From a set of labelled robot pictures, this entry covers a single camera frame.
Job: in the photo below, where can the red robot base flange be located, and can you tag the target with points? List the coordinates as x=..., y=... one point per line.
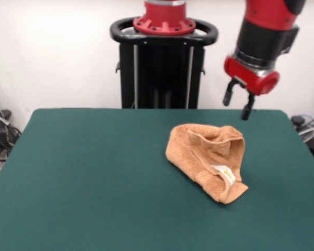
x=165, y=15

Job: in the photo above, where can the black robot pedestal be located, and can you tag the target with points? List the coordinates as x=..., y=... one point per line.
x=167, y=73

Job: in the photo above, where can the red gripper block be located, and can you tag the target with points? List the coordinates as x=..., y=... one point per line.
x=253, y=78

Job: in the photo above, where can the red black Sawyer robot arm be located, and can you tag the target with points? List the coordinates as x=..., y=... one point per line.
x=267, y=39

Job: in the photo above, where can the dark green table cloth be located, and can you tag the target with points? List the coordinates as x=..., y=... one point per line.
x=94, y=183

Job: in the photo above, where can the grey curved stand base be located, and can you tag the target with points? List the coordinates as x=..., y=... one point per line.
x=307, y=133

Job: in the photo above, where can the tan terry towel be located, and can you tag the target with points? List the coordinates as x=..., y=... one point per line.
x=188, y=157

